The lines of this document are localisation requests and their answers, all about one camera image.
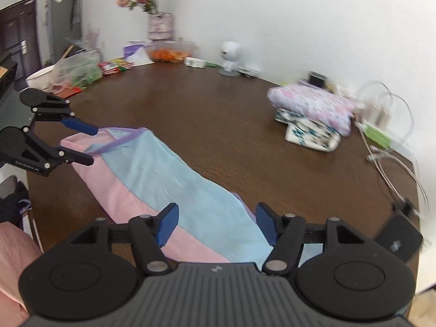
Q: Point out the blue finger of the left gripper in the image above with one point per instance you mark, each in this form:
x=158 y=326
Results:
x=76 y=156
x=79 y=126

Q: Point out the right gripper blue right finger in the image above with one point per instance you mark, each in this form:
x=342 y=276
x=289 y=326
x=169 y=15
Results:
x=285 y=234

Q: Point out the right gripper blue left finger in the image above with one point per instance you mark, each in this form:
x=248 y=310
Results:
x=149 y=234

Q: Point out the pink blue mesh garment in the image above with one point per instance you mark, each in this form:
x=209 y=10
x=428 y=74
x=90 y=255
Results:
x=134 y=173

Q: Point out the red paper packet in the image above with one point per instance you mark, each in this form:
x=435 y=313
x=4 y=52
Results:
x=68 y=92

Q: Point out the clear plastic bag with greens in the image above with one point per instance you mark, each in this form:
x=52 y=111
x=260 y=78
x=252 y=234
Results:
x=79 y=70

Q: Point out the white bowl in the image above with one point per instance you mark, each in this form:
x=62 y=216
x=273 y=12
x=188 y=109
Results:
x=42 y=79

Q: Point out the red checkered snack pack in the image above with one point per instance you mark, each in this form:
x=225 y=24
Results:
x=115 y=66

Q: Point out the purple tissue pack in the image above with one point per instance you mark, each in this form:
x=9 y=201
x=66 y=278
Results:
x=136 y=53

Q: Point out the dark brown door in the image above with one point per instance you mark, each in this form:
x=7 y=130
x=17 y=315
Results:
x=19 y=37

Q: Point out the folded cream teal-flower cloth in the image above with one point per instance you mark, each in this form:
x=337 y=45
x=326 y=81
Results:
x=308 y=133

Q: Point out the clear box of orange fruit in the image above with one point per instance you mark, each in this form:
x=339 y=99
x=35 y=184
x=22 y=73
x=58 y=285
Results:
x=170 y=51

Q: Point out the grey refrigerator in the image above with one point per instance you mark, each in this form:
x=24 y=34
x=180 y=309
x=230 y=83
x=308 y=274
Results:
x=63 y=26

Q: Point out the folded pink floral cloth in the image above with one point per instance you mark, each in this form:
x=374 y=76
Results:
x=317 y=104

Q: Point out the green sponge pack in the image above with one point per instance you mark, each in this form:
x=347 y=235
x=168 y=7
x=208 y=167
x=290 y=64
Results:
x=377 y=136

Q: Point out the white power strip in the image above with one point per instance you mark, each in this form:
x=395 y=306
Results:
x=397 y=146

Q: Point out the white usb charger left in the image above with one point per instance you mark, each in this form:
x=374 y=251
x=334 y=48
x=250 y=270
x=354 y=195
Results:
x=372 y=113

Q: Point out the white usb charger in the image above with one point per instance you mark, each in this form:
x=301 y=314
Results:
x=372 y=113
x=383 y=119

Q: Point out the white usb charger right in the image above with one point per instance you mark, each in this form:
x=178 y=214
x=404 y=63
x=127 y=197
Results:
x=383 y=119

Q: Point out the small black box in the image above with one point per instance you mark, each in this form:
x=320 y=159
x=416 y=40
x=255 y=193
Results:
x=317 y=80

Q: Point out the white digital clock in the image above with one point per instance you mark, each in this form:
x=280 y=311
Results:
x=248 y=72

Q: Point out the white robot figurine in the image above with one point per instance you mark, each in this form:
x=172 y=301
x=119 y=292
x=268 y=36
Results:
x=230 y=53

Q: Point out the black wireless charger stand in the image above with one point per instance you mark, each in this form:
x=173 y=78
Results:
x=399 y=235

